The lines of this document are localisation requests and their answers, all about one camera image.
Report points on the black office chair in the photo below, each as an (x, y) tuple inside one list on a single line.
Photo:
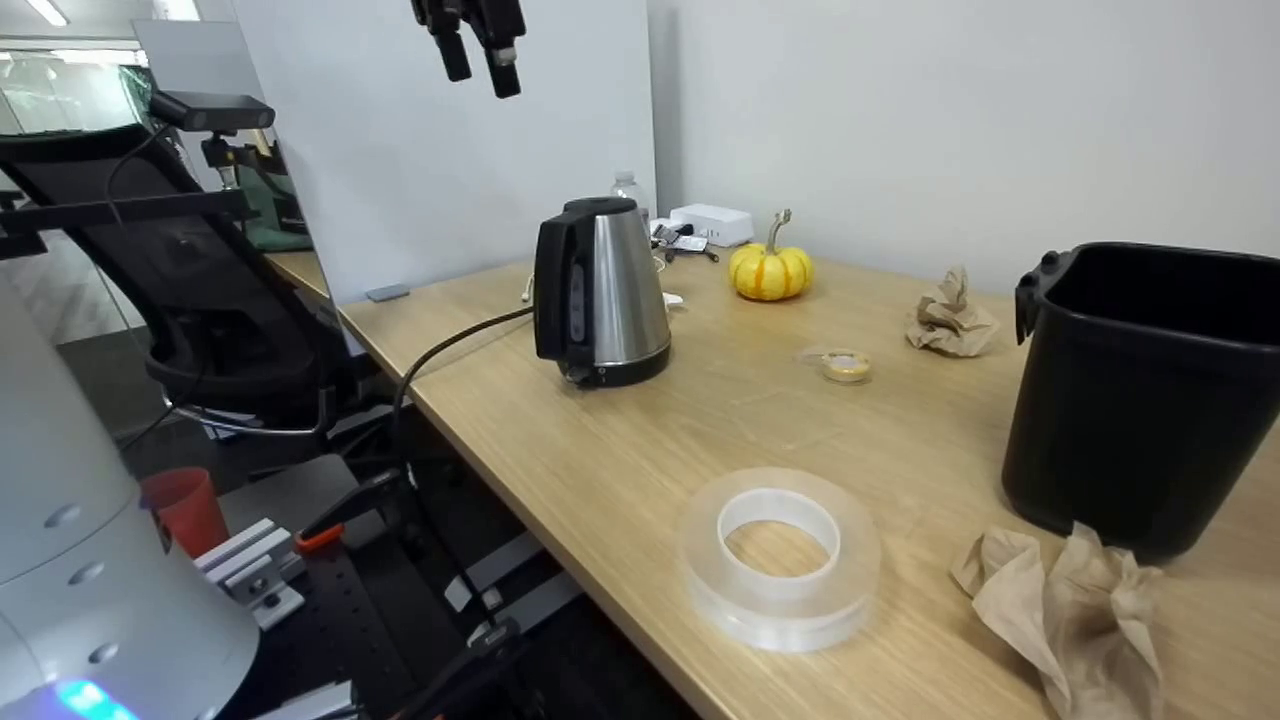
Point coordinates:
[(203, 293)]

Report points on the large crumpled brown paper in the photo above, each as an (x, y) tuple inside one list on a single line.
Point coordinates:
[(1067, 612)]

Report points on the green fabric item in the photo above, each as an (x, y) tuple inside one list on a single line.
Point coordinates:
[(272, 207)]

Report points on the small yellow tape roll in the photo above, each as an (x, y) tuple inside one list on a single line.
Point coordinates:
[(845, 364)]

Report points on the small yellow pumpkin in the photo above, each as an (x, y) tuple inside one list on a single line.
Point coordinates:
[(770, 275)]

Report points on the black plastic bin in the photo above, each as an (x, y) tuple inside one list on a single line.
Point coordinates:
[(1132, 403)]

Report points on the white power strip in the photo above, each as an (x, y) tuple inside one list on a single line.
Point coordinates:
[(718, 223)]

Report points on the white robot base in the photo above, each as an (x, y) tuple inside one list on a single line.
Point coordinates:
[(81, 563)]

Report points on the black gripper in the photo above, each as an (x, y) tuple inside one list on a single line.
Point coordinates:
[(464, 8)]

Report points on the clear plastic water bottle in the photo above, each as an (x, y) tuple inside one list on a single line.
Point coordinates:
[(627, 190)]

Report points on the steel electric kettle black lid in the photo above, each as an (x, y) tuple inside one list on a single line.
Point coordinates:
[(627, 293)]

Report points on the large clear tape roll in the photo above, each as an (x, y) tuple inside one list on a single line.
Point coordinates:
[(783, 606)]

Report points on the black padded armrest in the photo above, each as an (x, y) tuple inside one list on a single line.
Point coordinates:
[(214, 108)]

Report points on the red cup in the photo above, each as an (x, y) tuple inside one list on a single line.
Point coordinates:
[(187, 510)]

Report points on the aluminium extrusion bracket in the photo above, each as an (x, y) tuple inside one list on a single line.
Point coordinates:
[(246, 563)]

